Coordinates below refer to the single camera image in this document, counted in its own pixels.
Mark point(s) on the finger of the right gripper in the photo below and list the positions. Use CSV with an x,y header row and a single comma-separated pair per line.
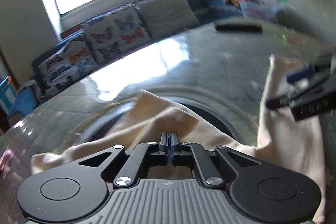
x,y
303,73
277,103

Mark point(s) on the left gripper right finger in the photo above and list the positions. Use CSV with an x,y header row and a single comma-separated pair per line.
x,y
175,148

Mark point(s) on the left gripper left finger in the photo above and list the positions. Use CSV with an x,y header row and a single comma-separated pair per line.
x,y
163,148

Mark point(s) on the cream beige garment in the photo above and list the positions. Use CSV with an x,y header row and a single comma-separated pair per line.
x,y
280,139

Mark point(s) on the black remote control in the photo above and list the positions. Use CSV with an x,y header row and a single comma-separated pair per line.
x,y
238,27

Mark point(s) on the grey quilted star tablecloth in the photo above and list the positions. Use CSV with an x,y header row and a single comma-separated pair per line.
x,y
222,72

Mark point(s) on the dark blue sofa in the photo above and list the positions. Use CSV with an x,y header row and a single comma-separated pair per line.
x,y
32,93

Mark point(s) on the butterfly print cushion right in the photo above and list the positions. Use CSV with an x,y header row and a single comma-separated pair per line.
x,y
116,32

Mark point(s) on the butterfly print cushion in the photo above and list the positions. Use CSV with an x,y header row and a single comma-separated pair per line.
x,y
72,62
116,32

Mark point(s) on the butterfly print cushion left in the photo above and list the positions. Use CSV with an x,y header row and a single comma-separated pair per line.
x,y
72,62

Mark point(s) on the plain beige cushion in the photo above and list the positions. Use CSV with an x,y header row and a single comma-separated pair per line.
x,y
165,17

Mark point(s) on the blue plastic cabinet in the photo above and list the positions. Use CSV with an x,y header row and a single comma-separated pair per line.
x,y
7,95

